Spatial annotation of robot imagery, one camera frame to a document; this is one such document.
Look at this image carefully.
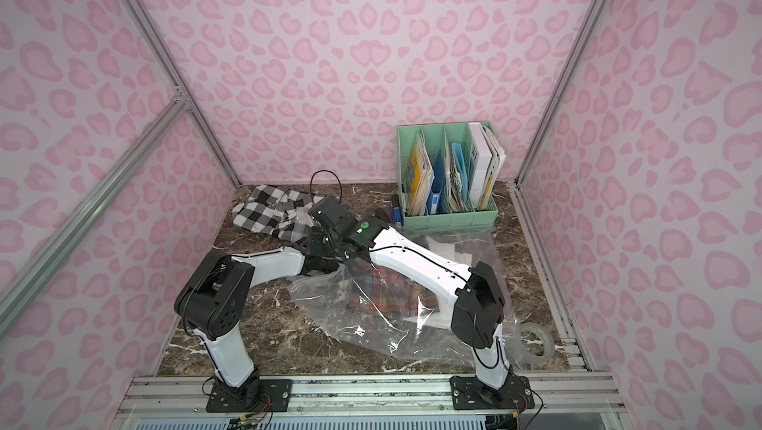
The black white checkered shirt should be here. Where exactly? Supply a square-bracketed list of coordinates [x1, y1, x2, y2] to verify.
[231, 185, 323, 243]

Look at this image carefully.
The red plaid shirt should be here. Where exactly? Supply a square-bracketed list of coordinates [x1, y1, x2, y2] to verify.
[350, 266, 440, 318]

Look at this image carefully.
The clear plastic vacuum bag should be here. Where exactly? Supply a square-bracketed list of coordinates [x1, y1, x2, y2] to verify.
[289, 229, 529, 370]

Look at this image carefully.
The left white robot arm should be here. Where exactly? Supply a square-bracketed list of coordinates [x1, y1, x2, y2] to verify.
[174, 237, 339, 391]

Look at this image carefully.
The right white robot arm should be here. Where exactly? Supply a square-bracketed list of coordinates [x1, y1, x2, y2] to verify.
[337, 219, 512, 390]

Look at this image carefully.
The black small object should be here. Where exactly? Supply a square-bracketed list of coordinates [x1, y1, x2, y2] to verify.
[374, 208, 391, 223]

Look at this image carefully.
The blue marker box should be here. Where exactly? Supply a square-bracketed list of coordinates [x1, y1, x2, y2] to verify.
[391, 194, 403, 227]

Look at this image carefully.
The yellow book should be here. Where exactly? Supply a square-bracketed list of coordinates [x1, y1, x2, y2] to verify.
[407, 131, 434, 217]

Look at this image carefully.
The blue folder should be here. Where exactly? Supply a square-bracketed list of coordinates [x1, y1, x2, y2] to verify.
[427, 151, 448, 216]

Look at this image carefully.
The green desk file organizer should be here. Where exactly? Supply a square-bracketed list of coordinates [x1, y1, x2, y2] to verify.
[397, 122, 497, 231]

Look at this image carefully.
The white book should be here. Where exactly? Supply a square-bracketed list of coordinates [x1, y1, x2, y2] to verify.
[468, 122, 506, 211]

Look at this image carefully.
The clear tape roll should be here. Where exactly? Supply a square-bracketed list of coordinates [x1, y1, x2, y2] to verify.
[519, 322, 556, 366]

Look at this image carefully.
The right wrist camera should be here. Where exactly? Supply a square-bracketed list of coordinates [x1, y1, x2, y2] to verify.
[311, 196, 358, 235]

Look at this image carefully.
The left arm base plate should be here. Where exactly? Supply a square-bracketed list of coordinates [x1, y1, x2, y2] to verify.
[206, 376, 294, 413]

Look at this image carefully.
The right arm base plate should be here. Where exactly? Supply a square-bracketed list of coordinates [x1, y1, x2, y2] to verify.
[450, 374, 536, 413]

